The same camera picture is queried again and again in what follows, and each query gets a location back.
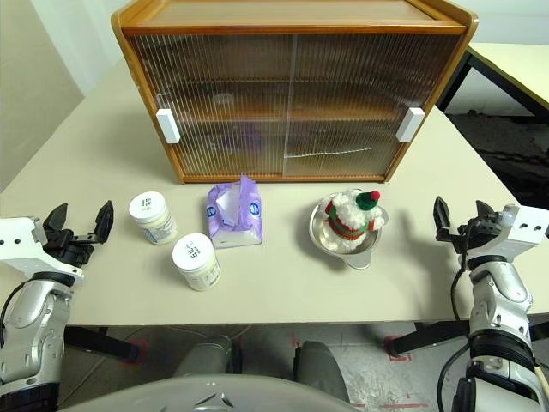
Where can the white box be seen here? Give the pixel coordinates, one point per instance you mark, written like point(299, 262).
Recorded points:
point(167, 126)

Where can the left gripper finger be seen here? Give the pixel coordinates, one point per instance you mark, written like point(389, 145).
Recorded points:
point(103, 225)
point(56, 221)

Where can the wooden cabinet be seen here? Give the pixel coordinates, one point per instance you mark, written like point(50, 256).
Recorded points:
point(128, 64)

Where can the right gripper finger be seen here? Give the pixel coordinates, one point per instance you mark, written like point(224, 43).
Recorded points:
point(442, 219)
point(484, 214)

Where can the purple tissue pack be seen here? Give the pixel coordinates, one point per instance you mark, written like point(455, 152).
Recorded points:
point(240, 219)

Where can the round metal bowl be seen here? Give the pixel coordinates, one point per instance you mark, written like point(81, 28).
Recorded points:
point(356, 255)

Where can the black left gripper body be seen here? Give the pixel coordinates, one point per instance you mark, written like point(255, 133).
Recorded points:
point(68, 249)

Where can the silver robot torso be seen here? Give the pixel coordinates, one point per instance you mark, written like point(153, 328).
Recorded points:
point(214, 392)

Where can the white-lidded salad dressing jar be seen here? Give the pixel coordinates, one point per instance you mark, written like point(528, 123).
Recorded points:
point(154, 221)
point(197, 266)

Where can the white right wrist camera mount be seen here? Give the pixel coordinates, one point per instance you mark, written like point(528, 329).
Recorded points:
point(527, 229)

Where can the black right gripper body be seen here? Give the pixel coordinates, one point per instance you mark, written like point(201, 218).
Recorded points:
point(476, 238)

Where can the black table leg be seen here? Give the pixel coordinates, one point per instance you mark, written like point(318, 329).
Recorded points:
point(103, 341)
point(429, 339)

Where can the beige table with black frame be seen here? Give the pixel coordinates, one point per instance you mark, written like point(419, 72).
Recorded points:
point(514, 68)

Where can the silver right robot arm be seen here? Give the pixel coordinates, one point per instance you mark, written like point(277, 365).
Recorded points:
point(497, 300)

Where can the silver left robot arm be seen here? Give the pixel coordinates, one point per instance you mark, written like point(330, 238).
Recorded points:
point(30, 317)

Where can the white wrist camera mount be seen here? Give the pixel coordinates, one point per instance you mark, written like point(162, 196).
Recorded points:
point(527, 229)
point(21, 246)

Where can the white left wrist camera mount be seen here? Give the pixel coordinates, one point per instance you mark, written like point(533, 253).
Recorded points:
point(21, 246)

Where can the white plush toy, green hat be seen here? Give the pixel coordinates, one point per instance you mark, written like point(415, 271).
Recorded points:
point(351, 219)

